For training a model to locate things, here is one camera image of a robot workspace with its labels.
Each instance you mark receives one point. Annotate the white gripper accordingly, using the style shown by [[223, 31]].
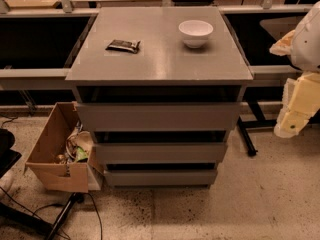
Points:
[[307, 47]]

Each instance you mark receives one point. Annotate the grey bottom drawer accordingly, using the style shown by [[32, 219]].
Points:
[[160, 178]]

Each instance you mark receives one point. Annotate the grey drawer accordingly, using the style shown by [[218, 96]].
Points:
[[139, 153], [160, 178], [158, 117]]

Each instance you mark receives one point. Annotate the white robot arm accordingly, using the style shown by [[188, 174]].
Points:
[[303, 43]]

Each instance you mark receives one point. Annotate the grey drawer cabinet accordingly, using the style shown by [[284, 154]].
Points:
[[163, 71]]

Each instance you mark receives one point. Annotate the grey middle drawer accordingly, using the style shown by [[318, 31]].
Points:
[[139, 153]]

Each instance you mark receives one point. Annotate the grey top drawer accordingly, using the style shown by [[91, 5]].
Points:
[[158, 117]]

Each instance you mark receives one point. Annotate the white ceramic bowl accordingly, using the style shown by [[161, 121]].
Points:
[[195, 33]]

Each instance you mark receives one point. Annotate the dark snack packet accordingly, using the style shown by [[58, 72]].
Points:
[[125, 46]]

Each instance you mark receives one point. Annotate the green packet in box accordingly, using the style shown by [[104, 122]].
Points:
[[81, 154]]

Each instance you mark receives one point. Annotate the brown cardboard box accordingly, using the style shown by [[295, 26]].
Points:
[[53, 158]]

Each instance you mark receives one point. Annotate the black table leg frame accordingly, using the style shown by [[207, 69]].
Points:
[[259, 122]]

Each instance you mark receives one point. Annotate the black stand with cable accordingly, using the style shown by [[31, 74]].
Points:
[[47, 220]]

